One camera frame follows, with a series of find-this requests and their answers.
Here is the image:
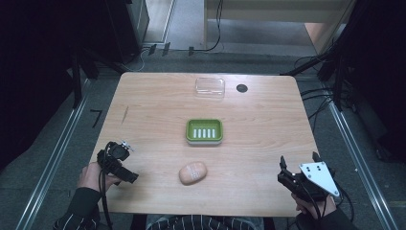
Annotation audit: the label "person's right hand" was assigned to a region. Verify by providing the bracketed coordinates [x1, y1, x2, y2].
[291, 193, 338, 220]

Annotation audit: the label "black hanging cable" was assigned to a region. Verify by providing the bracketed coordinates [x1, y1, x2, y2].
[190, 0, 225, 54]

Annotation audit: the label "black curtain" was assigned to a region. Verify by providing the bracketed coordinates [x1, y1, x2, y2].
[331, 0, 406, 162]
[0, 0, 111, 172]

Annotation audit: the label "person's striped clothing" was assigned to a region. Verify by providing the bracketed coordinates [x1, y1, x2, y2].
[146, 214, 266, 230]

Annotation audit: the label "metal floor rail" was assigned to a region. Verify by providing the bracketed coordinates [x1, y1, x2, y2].
[14, 79, 92, 230]
[327, 101, 400, 230]

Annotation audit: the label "clear plastic lid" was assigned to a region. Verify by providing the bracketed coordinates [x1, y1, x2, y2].
[193, 77, 226, 100]

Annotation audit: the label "left hand-held gripper cable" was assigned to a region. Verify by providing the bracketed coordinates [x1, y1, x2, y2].
[98, 142, 114, 230]

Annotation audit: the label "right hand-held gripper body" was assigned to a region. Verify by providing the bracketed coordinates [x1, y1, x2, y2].
[277, 160, 341, 204]

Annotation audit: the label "green soap dish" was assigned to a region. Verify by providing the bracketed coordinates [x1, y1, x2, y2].
[185, 118, 224, 147]

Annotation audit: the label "light wooden furniture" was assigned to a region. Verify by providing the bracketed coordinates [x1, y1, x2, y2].
[203, 0, 356, 56]

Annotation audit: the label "person's left hand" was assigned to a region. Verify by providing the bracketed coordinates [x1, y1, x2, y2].
[77, 161, 122, 194]

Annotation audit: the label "hand-held gripper cable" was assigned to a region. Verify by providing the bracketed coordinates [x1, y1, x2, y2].
[333, 184, 356, 223]
[98, 142, 114, 230]

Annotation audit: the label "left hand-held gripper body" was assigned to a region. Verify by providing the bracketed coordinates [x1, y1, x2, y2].
[97, 139, 140, 187]

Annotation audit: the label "right hand-held gripper cable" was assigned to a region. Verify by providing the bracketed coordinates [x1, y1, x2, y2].
[333, 184, 356, 223]

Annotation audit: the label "peach soap bar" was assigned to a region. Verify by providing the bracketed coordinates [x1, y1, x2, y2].
[178, 161, 209, 186]

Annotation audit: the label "white floor cable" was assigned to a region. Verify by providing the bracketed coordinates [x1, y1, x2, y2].
[124, 47, 151, 73]

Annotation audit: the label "black cabinet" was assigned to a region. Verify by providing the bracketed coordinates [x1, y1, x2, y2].
[104, 0, 151, 64]

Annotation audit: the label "black floor cables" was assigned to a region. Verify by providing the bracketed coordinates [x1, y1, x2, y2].
[298, 86, 337, 132]

